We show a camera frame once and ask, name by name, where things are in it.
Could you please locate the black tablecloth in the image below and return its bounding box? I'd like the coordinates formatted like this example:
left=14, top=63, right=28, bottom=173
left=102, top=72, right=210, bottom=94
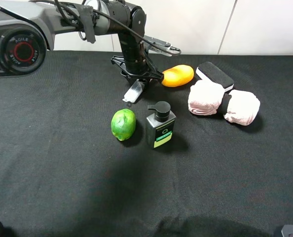
left=0, top=51, right=293, bottom=237

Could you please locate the white translucent plastic case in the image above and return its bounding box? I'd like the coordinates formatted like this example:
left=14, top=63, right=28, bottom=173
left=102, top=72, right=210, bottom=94
left=122, top=79, right=145, bottom=103

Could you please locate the orange yellow mango fruit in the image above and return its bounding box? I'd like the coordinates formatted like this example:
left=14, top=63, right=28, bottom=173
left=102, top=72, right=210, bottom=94
left=162, top=65, right=194, bottom=87

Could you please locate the green lime fruit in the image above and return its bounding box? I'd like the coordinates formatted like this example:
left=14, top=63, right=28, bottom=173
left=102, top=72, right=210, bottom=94
left=111, top=109, right=136, bottom=141

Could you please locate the black white board eraser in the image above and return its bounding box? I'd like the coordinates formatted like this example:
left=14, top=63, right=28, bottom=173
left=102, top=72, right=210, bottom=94
left=195, top=62, right=234, bottom=92

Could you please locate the black pump dispenser bottle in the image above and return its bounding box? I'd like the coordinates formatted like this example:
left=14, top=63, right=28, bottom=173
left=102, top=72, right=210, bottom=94
left=146, top=101, right=176, bottom=149

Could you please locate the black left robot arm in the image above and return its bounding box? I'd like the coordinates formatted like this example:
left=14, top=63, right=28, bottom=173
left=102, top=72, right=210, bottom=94
left=0, top=0, right=164, bottom=83

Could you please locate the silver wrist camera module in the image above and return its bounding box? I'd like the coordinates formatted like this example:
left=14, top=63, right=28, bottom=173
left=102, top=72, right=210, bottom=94
left=144, top=36, right=182, bottom=57

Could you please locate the pink rolled towel black band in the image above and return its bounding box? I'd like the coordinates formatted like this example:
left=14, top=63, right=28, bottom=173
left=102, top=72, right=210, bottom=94
left=188, top=80, right=260, bottom=126

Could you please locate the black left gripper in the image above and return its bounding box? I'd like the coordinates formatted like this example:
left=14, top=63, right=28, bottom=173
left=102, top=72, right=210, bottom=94
left=111, top=42, right=164, bottom=92

